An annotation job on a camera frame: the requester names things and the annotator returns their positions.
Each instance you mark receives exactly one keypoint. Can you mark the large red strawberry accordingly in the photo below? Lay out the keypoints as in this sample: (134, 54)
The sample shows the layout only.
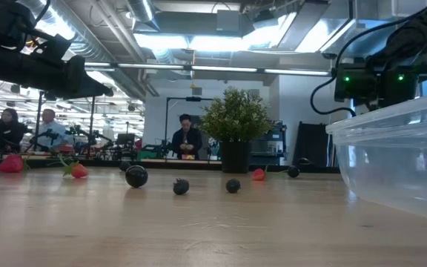
(10, 164)

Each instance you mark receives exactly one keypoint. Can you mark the black background rig frame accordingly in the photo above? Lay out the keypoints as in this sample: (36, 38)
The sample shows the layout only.
(40, 118)
(193, 99)

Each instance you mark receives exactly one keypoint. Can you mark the black background robot arm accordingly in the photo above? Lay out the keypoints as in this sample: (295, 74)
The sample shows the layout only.
(76, 130)

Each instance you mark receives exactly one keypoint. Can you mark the person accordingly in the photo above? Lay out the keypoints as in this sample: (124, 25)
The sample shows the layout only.
(187, 140)
(52, 131)
(7, 131)

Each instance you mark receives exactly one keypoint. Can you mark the black standing panel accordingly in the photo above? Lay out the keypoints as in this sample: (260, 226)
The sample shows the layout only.
(311, 144)

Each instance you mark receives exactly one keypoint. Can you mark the red strawberry with green leaves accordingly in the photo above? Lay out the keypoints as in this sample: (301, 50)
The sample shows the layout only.
(79, 171)

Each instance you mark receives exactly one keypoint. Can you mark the black aluminium table frame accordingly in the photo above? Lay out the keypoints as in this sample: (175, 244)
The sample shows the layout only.
(184, 167)

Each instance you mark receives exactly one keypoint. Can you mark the black frame knob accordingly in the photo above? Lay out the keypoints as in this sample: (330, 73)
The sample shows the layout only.
(304, 161)

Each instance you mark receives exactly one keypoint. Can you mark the green crate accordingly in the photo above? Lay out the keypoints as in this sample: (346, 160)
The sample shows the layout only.
(147, 155)

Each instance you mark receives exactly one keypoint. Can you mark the small blueberry with crown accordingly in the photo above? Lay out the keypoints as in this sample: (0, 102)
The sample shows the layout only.
(181, 187)

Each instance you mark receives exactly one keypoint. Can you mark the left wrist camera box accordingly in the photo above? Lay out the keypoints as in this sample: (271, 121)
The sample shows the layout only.
(56, 46)

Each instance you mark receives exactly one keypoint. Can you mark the long ceiling light bar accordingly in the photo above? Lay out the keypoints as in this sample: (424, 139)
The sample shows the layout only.
(221, 69)

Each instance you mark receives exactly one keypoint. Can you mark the large round dark blueberry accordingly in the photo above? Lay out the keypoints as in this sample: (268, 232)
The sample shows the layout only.
(136, 176)

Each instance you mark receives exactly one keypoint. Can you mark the clear plastic tupperware container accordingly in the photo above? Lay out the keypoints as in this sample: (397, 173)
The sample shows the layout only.
(402, 167)

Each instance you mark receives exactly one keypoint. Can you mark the artificial green potted plant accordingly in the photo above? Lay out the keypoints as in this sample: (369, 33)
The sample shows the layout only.
(235, 118)

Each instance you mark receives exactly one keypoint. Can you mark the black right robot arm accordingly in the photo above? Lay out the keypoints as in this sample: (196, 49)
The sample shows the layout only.
(413, 41)

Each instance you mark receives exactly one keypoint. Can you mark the small round blueberry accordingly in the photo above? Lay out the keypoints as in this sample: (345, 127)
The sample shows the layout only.
(232, 185)
(293, 171)

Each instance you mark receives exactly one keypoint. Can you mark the small red strawberry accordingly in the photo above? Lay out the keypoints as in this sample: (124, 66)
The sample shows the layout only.
(258, 175)

